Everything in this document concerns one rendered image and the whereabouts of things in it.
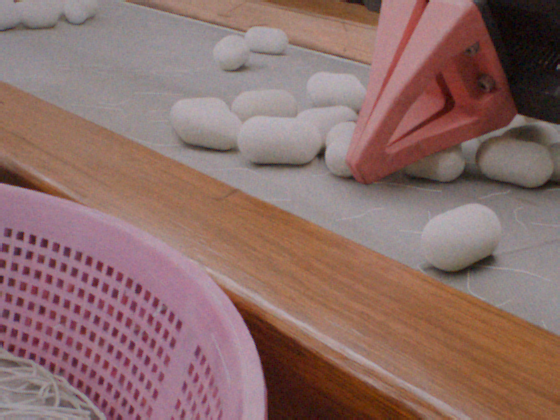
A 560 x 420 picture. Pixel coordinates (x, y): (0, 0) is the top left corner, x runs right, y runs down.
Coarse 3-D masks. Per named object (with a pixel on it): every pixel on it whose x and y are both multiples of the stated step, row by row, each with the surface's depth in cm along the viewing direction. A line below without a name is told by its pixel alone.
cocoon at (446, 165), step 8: (440, 152) 41; (448, 152) 41; (456, 152) 41; (424, 160) 41; (432, 160) 41; (440, 160) 40; (448, 160) 40; (456, 160) 41; (464, 160) 41; (408, 168) 41; (416, 168) 41; (424, 168) 41; (432, 168) 41; (440, 168) 41; (448, 168) 40; (456, 168) 41; (416, 176) 42; (424, 176) 41; (432, 176) 41; (440, 176) 41; (448, 176) 41; (456, 176) 41
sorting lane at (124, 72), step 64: (0, 64) 58; (64, 64) 60; (128, 64) 62; (192, 64) 63; (256, 64) 65; (320, 64) 67; (128, 128) 46; (256, 192) 38; (320, 192) 39; (384, 192) 39; (448, 192) 40; (512, 192) 41; (512, 256) 33
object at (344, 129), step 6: (336, 126) 42; (342, 126) 42; (348, 126) 42; (354, 126) 42; (330, 132) 42; (336, 132) 42; (342, 132) 42; (348, 132) 42; (330, 138) 42; (336, 138) 42
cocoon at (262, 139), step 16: (240, 128) 41; (256, 128) 41; (272, 128) 41; (288, 128) 41; (304, 128) 41; (240, 144) 41; (256, 144) 41; (272, 144) 41; (288, 144) 41; (304, 144) 41; (320, 144) 42; (256, 160) 41; (272, 160) 41; (288, 160) 41; (304, 160) 42
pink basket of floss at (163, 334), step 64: (0, 192) 27; (0, 256) 27; (64, 256) 26; (128, 256) 24; (0, 320) 27; (64, 320) 26; (128, 320) 24; (192, 320) 21; (128, 384) 24; (192, 384) 21; (256, 384) 17
